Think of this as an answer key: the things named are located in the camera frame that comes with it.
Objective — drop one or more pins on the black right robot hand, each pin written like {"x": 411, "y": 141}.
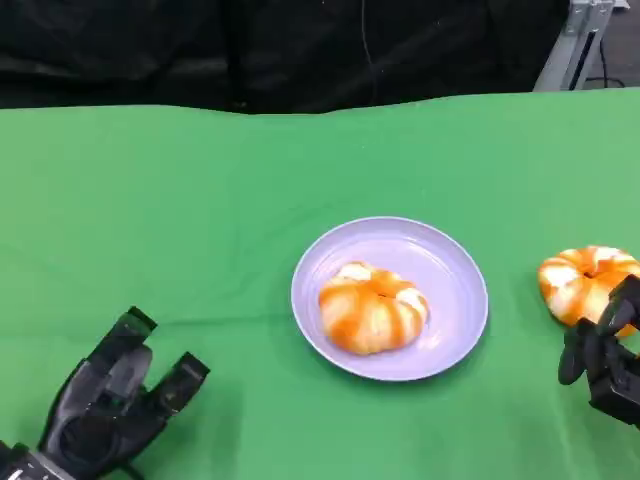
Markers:
{"x": 607, "y": 370}

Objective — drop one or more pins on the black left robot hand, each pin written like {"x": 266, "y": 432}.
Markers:
{"x": 100, "y": 415}

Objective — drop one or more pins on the orange and white bread roll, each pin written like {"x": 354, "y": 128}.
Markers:
{"x": 575, "y": 285}
{"x": 370, "y": 315}

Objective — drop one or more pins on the lilac plate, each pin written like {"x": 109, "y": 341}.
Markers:
{"x": 440, "y": 280}

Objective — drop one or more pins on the green table cloth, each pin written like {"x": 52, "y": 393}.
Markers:
{"x": 200, "y": 200}

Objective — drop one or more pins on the black backdrop curtain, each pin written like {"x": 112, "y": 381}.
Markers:
{"x": 250, "y": 50}

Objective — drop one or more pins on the grey metal frame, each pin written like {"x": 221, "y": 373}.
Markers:
{"x": 575, "y": 45}

